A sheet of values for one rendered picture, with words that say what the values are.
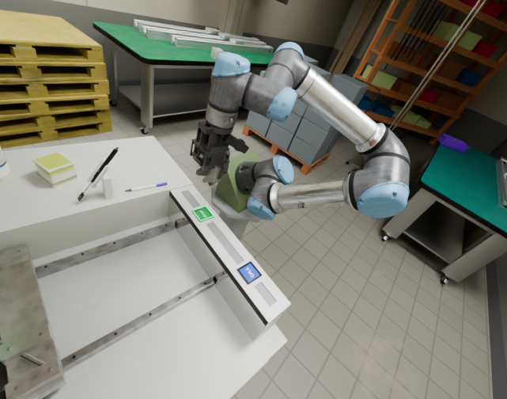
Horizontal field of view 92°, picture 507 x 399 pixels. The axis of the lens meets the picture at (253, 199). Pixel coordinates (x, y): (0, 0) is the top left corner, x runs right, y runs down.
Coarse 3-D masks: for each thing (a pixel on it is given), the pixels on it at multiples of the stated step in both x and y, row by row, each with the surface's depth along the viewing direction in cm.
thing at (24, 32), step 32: (0, 32) 174; (32, 32) 191; (64, 32) 210; (0, 64) 173; (32, 64) 186; (64, 64) 200; (96, 64) 217; (0, 96) 185; (32, 96) 198; (64, 96) 213; (96, 96) 231; (0, 128) 199; (32, 128) 211; (96, 128) 258
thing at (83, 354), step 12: (192, 288) 76; (204, 288) 78; (168, 300) 72; (180, 300) 73; (156, 312) 68; (132, 324) 65; (144, 324) 67; (108, 336) 61; (120, 336) 63; (84, 348) 58; (96, 348) 59; (72, 360) 56; (84, 360) 59
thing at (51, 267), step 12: (156, 228) 88; (168, 228) 91; (120, 240) 81; (132, 240) 83; (144, 240) 87; (84, 252) 75; (96, 252) 76; (108, 252) 79; (48, 264) 69; (60, 264) 70; (72, 264) 73
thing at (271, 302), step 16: (176, 192) 89; (192, 192) 91; (192, 208) 86; (208, 208) 88; (208, 224) 83; (224, 224) 84; (208, 240) 78; (224, 240) 80; (224, 256) 75; (240, 256) 77; (256, 288) 71; (272, 288) 72; (256, 304) 67; (272, 304) 68; (288, 304) 69; (272, 320) 65
